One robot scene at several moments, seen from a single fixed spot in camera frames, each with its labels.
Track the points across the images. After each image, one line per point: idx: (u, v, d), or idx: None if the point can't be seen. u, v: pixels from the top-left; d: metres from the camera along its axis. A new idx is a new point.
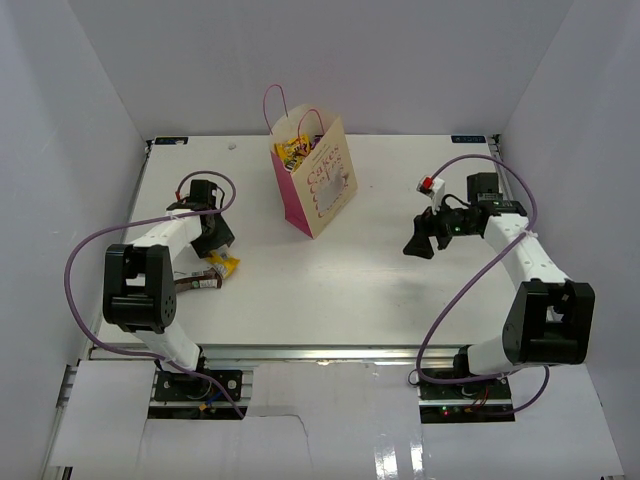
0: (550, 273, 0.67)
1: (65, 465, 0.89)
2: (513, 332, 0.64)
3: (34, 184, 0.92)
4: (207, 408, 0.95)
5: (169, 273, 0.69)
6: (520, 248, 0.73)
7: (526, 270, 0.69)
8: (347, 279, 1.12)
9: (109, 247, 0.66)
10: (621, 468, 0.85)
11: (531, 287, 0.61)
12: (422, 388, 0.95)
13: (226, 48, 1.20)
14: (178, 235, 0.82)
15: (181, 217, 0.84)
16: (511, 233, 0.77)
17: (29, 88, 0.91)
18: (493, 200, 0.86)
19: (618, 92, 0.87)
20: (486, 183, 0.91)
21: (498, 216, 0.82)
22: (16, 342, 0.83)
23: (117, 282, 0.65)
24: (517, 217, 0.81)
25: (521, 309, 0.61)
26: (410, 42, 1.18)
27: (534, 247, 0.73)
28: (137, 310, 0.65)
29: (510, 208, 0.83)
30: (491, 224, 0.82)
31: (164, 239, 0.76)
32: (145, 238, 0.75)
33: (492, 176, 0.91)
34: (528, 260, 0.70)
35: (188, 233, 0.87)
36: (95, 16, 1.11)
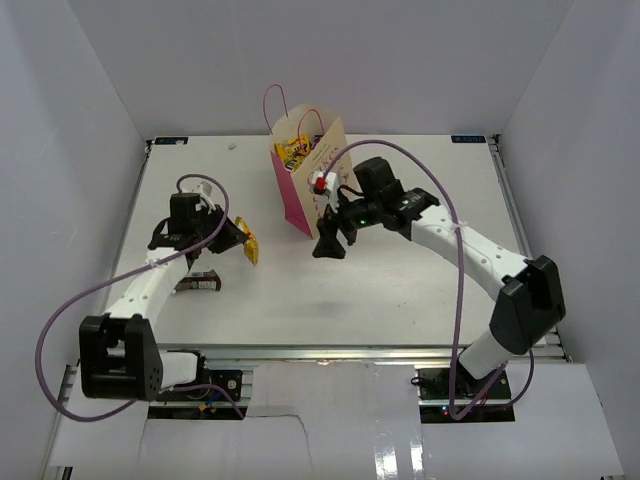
0: (512, 264, 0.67)
1: (65, 465, 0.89)
2: (505, 330, 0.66)
3: (35, 183, 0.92)
4: (208, 408, 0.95)
5: (151, 343, 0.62)
6: (467, 245, 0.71)
7: (490, 270, 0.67)
8: (348, 279, 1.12)
9: (83, 322, 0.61)
10: (621, 468, 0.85)
11: (511, 290, 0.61)
12: (422, 388, 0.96)
13: (226, 47, 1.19)
14: (162, 286, 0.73)
15: (162, 263, 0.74)
16: (446, 233, 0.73)
17: (29, 87, 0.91)
18: (401, 200, 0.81)
19: (618, 90, 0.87)
20: (385, 179, 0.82)
21: (419, 217, 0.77)
22: (16, 341, 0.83)
23: (95, 360, 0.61)
24: (434, 208, 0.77)
25: (507, 311, 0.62)
26: (410, 42, 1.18)
27: (474, 238, 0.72)
28: (118, 386, 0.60)
29: (420, 202, 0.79)
30: (417, 229, 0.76)
31: (143, 301, 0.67)
32: (122, 304, 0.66)
33: (380, 165, 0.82)
34: (483, 256, 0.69)
35: (173, 276, 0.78)
36: (95, 15, 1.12)
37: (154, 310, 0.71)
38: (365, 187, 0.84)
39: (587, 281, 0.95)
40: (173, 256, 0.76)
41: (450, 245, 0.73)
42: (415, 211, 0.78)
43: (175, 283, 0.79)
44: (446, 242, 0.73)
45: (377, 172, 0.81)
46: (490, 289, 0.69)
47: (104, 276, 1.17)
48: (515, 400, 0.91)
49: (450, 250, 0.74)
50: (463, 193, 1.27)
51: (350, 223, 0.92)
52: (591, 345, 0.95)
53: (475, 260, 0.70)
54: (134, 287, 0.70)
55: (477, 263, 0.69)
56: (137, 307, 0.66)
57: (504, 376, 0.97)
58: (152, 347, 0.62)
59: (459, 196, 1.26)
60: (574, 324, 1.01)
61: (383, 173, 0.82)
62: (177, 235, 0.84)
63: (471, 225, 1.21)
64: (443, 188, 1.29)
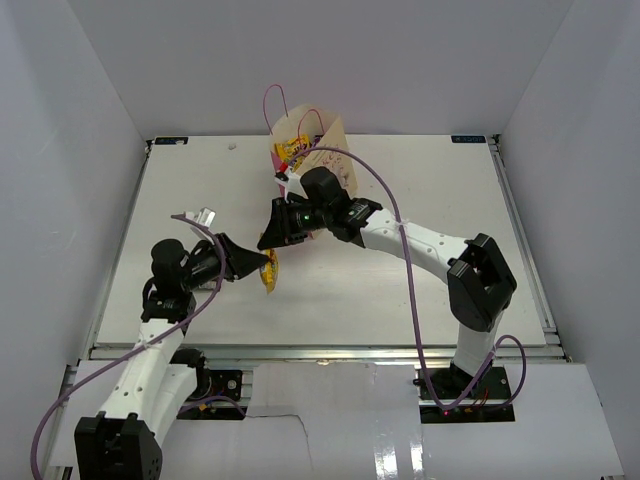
0: (455, 246, 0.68)
1: (65, 464, 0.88)
2: (464, 310, 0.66)
3: (35, 183, 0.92)
4: (207, 408, 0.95)
5: (149, 439, 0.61)
6: (411, 238, 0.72)
7: (437, 258, 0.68)
8: (348, 279, 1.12)
9: (77, 426, 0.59)
10: (621, 468, 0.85)
11: (456, 269, 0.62)
12: (422, 388, 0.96)
13: (226, 47, 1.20)
14: (158, 369, 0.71)
15: (155, 344, 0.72)
16: (391, 232, 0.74)
17: (29, 86, 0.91)
18: (347, 211, 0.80)
19: (618, 90, 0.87)
20: (332, 191, 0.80)
21: (365, 224, 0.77)
22: (16, 341, 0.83)
23: (93, 462, 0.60)
24: (379, 212, 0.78)
25: (458, 291, 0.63)
26: (410, 42, 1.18)
27: (418, 230, 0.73)
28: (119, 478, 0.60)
29: (366, 211, 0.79)
30: (365, 235, 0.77)
31: (139, 395, 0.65)
32: (117, 401, 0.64)
33: (331, 179, 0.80)
34: (429, 245, 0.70)
35: (171, 349, 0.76)
36: (95, 15, 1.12)
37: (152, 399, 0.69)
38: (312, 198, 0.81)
39: (588, 282, 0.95)
40: (165, 333, 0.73)
41: (397, 243, 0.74)
42: (363, 219, 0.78)
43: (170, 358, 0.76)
44: (392, 241, 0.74)
45: (326, 185, 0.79)
46: (442, 275, 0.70)
47: (104, 275, 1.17)
48: (514, 396, 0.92)
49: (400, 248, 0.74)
50: (462, 193, 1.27)
51: (297, 224, 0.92)
52: (591, 345, 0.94)
53: (422, 250, 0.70)
54: (128, 377, 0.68)
55: (424, 253, 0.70)
56: (133, 403, 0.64)
57: (504, 376, 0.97)
58: (151, 440, 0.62)
59: (459, 196, 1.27)
60: (575, 324, 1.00)
61: (331, 187, 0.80)
62: (171, 302, 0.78)
63: (472, 225, 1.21)
64: (443, 188, 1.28)
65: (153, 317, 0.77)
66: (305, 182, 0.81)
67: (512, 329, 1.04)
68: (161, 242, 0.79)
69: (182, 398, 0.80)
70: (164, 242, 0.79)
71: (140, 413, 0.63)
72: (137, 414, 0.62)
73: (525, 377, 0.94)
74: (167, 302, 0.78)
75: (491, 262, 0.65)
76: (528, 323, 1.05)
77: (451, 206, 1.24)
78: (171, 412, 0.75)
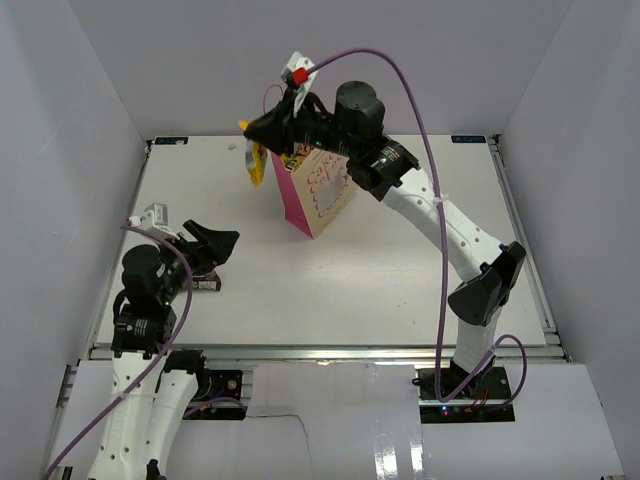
0: (489, 249, 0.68)
1: (64, 463, 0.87)
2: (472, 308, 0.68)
3: (36, 184, 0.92)
4: (207, 408, 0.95)
5: None
6: (449, 223, 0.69)
7: (470, 256, 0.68)
8: (347, 279, 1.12)
9: None
10: (621, 468, 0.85)
11: (487, 277, 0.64)
12: (422, 388, 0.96)
13: (225, 47, 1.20)
14: (143, 414, 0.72)
15: (131, 392, 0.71)
16: (427, 208, 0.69)
17: (29, 87, 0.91)
18: (379, 154, 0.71)
19: (618, 90, 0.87)
20: (372, 126, 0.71)
21: (398, 183, 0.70)
22: (17, 341, 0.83)
23: None
24: (413, 172, 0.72)
25: (478, 294, 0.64)
26: (411, 42, 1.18)
27: (454, 215, 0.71)
28: None
29: (398, 160, 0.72)
30: (393, 197, 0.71)
31: (124, 457, 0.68)
32: (106, 464, 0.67)
33: (377, 111, 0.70)
34: (463, 239, 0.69)
35: (154, 380, 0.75)
36: (95, 16, 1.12)
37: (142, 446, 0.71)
38: (346, 123, 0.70)
39: (588, 282, 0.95)
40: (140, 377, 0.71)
41: (428, 219, 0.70)
42: (394, 170, 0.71)
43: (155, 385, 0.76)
44: (426, 215, 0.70)
45: (371, 117, 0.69)
46: (462, 269, 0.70)
47: (104, 275, 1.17)
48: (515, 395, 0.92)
49: (428, 224, 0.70)
50: (462, 193, 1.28)
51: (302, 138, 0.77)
52: (591, 345, 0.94)
53: (455, 242, 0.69)
54: (111, 436, 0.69)
55: (457, 245, 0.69)
56: (121, 468, 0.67)
57: (504, 376, 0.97)
58: None
59: (458, 196, 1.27)
60: (574, 324, 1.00)
61: (375, 120, 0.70)
62: (143, 323, 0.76)
63: None
64: (443, 188, 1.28)
65: (126, 350, 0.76)
66: (347, 103, 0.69)
67: (511, 329, 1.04)
68: (131, 254, 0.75)
69: (183, 405, 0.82)
70: (130, 257, 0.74)
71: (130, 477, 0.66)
72: None
73: (525, 377, 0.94)
74: (139, 325, 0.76)
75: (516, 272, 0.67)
76: (528, 323, 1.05)
77: None
78: (171, 429, 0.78)
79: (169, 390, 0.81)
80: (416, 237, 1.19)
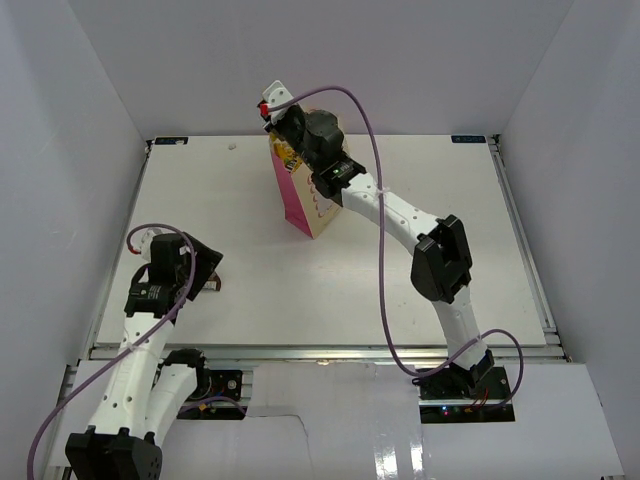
0: (427, 221, 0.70)
1: (64, 464, 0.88)
2: (422, 282, 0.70)
3: (35, 183, 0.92)
4: (207, 408, 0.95)
5: (143, 451, 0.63)
6: (388, 208, 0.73)
7: (408, 230, 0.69)
8: (348, 279, 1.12)
9: (68, 445, 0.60)
10: (621, 468, 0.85)
11: (423, 245, 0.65)
12: (422, 388, 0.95)
13: (226, 47, 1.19)
14: (148, 370, 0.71)
15: (141, 345, 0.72)
16: (370, 200, 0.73)
17: (29, 88, 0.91)
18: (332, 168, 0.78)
19: (617, 90, 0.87)
20: (334, 149, 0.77)
21: (347, 185, 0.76)
22: (16, 340, 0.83)
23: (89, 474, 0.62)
24: (361, 177, 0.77)
25: (420, 264, 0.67)
26: (411, 42, 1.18)
27: (396, 201, 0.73)
28: None
29: (350, 172, 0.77)
30: (346, 196, 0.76)
31: (128, 406, 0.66)
32: (106, 412, 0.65)
33: (336, 135, 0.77)
34: (402, 218, 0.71)
35: (161, 343, 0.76)
36: (95, 16, 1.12)
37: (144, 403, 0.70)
38: (310, 143, 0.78)
39: (588, 281, 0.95)
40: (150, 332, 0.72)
41: (374, 210, 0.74)
42: (345, 180, 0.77)
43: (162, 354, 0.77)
44: (370, 207, 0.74)
45: (331, 142, 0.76)
46: (408, 248, 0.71)
47: (105, 275, 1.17)
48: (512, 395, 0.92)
49: (375, 215, 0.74)
50: (462, 192, 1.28)
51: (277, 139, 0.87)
52: (591, 345, 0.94)
53: (394, 221, 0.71)
54: (115, 385, 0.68)
55: (397, 224, 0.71)
56: (123, 416, 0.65)
57: (504, 376, 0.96)
58: (146, 450, 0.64)
59: (459, 196, 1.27)
60: (574, 324, 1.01)
61: (336, 144, 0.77)
62: (157, 290, 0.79)
63: (471, 225, 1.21)
64: (443, 188, 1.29)
65: (137, 311, 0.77)
66: (312, 129, 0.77)
67: (511, 329, 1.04)
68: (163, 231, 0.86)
69: (182, 398, 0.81)
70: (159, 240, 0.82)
71: (132, 424, 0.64)
72: (128, 430, 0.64)
73: (522, 376, 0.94)
74: (153, 290, 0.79)
75: (458, 241, 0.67)
76: (528, 323, 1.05)
77: (451, 206, 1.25)
78: (171, 410, 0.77)
79: (169, 379, 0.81)
80: None
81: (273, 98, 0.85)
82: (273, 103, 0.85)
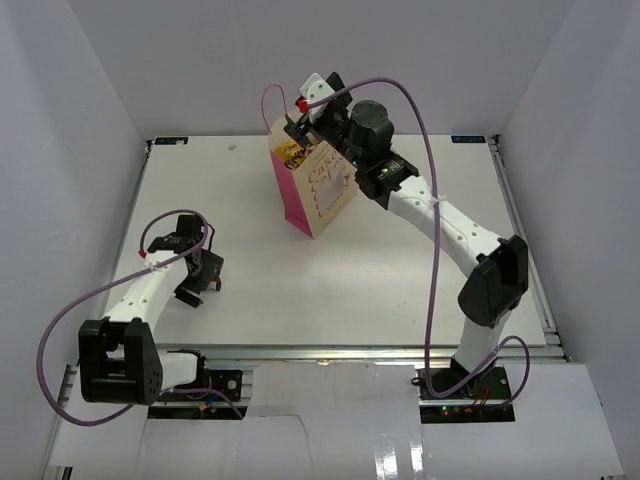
0: (488, 241, 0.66)
1: (65, 464, 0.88)
2: (473, 304, 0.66)
3: (36, 184, 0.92)
4: (207, 408, 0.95)
5: (151, 348, 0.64)
6: (445, 220, 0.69)
7: (466, 248, 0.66)
8: (348, 279, 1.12)
9: (83, 327, 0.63)
10: (621, 468, 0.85)
11: (482, 266, 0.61)
12: (422, 388, 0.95)
13: (225, 47, 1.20)
14: (163, 287, 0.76)
15: (162, 266, 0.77)
16: (424, 208, 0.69)
17: (29, 88, 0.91)
18: (381, 167, 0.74)
19: (617, 91, 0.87)
20: (381, 143, 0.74)
21: (397, 188, 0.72)
22: (17, 340, 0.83)
23: (95, 365, 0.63)
24: (413, 179, 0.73)
25: (478, 287, 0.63)
26: (410, 42, 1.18)
27: (453, 214, 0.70)
28: (119, 385, 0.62)
29: (399, 171, 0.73)
30: (394, 200, 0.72)
31: (142, 305, 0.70)
32: (121, 307, 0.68)
33: (385, 127, 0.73)
34: (460, 234, 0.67)
35: (176, 275, 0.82)
36: (95, 16, 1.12)
37: (154, 314, 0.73)
38: (357, 136, 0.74)
39: (588, 281, 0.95)
40: (173, 259, 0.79)
41: (428, 220, 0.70)
42: (395, 181, 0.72)
43: (175, 286, 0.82)
44: (423, 216, 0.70)
45: (378, 135, 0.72)
46: (463, 265, 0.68)
47: (104, 275, 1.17)
48: (515, 396, 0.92)
49: (427, 225, 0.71)
50: (461, 193, 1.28)
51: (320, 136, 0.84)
52: (592, 345, 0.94)
53: (452, 236, 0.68)
54: (133, 290, 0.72)
55: (454, 240, 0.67)
56: (137, 311, 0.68)
57: (504, 376, 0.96)
58: (153, 351, 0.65)
59: (459, 197, 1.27)
60: (575, 324, 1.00)
61: (383, 137, 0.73)
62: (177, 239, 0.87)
63: None
64: (443, 188, 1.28)
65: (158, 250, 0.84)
66: (359, 121, 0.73)
67: (512, 329, 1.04)
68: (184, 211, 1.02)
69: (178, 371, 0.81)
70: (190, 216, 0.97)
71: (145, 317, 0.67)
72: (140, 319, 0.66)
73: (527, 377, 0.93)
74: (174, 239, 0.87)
75: (517, 264, 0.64)
76: (528, 323, 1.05)
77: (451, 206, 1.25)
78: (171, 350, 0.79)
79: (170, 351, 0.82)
80: (416, 237, 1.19)
81: (313, 93, 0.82)
82: (313, 99, 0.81)
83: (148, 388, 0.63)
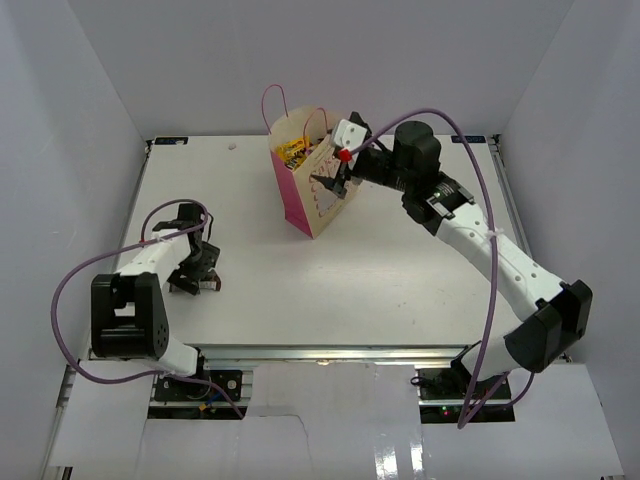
0: (547, 286, 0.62)
1: (65, 464, 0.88)
2: (523, 352, 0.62)
3: (36, 184, 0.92)
4: (207, 408, 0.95)
5: (161, 302, 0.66)
6: (502, 257, 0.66)
7: (524, 291, 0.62)
8: (347, 279, 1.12)
9: (96, 277, 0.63)
10: (621, 468, 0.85)
11: (541, 312, 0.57)
12: (422, 388, 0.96)
13: (225, 47, 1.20)
14: (169, 255, 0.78)
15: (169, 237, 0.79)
16: (480, 240, 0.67)
17: (29, 89, 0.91)
18: (433, 191, 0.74)
19: (617, 91, 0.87)
20: (428, 163, 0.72)
21: (451, 216, 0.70)
22: (17, 341, 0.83)
23: (105, 314, 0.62)
24: (469, 207, 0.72)
25: (536, 336, 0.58)
26: (411, 42, 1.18)
27: (511, 250, 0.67)
28: (127, 337, 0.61)
29: (452, 195, 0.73)
30: (447, 228, 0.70)
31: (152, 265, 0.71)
32: (131, 265, 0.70)
33: (431, 147, 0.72)
34: (518, 273, 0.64)
35: (181, 251, 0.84)
36: (95, 16, 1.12)
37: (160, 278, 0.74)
38: (404, 159, 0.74)
39: (588, 281, 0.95)
40: (176, 233, 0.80)
41: (483, 253, 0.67)
42: (447, 207, 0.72)
43: (178, 262, 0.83)
44: (478, 249, 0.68)
45: (426, 155, 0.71)
46: (518, 308, 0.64)
47: None
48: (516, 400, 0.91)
49: (481, 257, 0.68)
50: None
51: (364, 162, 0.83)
52: (592, 345, 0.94)
53: (509, 276, 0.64)
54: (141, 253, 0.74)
55: (511, 280, 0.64)
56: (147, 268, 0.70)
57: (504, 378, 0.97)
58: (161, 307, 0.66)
59: None
60: None
61: (430, 157, 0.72)
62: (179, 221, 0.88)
63: None
64: None
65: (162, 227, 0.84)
66: (405, 142, 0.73)
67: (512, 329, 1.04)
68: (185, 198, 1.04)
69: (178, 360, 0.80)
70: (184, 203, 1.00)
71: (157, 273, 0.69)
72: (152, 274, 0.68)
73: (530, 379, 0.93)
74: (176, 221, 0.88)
75: (578, 316, 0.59)
76: None
77: None
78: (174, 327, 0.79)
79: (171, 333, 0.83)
80: (416, 238, 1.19)
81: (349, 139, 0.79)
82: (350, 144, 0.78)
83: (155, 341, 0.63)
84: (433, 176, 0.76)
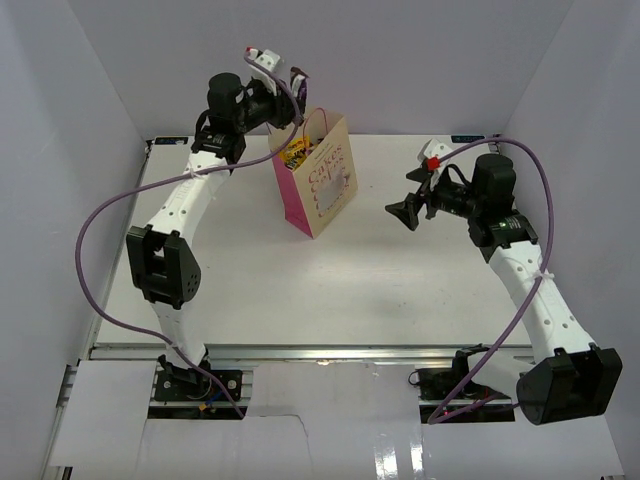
0: (575, 341, 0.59)
1: (65, 464, 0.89)
2: (530, 394, 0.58)
3: (35, 185, 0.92)
4: (207, 408, 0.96)
5: (190, 258, 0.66)
6: (538, 296, 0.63)
7: (547, 336, 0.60)
8: (348, 279, 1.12)
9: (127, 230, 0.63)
10: (621, 468, 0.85)
11: (556, 362, 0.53)
12: (422, 388, 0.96)
13: (225, 47, 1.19)
14: (202, 197, 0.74)
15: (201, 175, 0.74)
16: (525, 276, 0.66)
17: (30, 89, 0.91)
18: (499, 220, 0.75)
19: (618, 91, 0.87)
20: (500, 191, 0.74)
21: (508, 245, 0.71)
22: (16, 341, 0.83)
23: (139, 263, 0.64)
24: (529, 245, 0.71)
25: (543, 381, 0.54)
26: (411, 42, 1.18)
27: (552, 295, 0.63)
28: (161, 285, 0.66)
29: (517, 231, 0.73)
30: (498, 257, 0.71)
31: (181, 217, 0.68)
32: (163, 217, 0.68)
33: (507, 175, 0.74)
34: (548, 318, 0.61)
35: (219, 180, 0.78)
36: (95, 17, 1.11)
37: (192, 224, 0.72)
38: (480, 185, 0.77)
39: (588, 281, 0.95)
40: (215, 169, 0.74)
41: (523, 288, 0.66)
42: (507, 238, 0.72)
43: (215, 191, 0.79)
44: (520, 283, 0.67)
45: (496, 182, 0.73)
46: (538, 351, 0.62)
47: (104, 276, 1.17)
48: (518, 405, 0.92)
49: (519, 293, 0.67)
50: None
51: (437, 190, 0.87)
52: None
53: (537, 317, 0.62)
54: (174, 198, 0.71)
55: (539, 321, 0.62)
56: (175, 222, 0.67)
57: None
58: (192, 259, 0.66)
59: None
60: None
61: (502, 185, 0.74)
62: (220, 138, 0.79)
63: None
64: None
65: (201, 150, 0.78)
66: (484, 165, 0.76)
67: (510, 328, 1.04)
68: (224, 74, 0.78)
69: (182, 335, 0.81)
70: (227, 74, 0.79)
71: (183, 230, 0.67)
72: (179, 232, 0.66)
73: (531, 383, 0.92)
74: (217, 137, 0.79)
75: (600, 382, 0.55)
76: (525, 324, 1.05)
77: None
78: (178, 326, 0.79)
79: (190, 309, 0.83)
80: (416, 237, 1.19)
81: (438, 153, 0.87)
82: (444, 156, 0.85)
83: (186, 290, 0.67)
84: (507, 209, 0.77)
